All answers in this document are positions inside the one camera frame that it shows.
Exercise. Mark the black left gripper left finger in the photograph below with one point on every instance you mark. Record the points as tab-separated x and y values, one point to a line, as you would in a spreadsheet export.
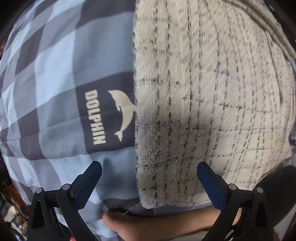
54	214

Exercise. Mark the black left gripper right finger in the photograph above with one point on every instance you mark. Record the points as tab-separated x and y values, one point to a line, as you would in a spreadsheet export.
244	214

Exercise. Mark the cream fuzzy checked garment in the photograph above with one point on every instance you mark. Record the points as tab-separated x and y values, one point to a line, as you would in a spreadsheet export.
214	82

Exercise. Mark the person's bare forearm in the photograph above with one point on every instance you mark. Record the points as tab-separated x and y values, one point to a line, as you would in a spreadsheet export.
164	227

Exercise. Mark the blue grey checkered bedsheet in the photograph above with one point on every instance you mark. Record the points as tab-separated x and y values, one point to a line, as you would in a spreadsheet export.
68	98

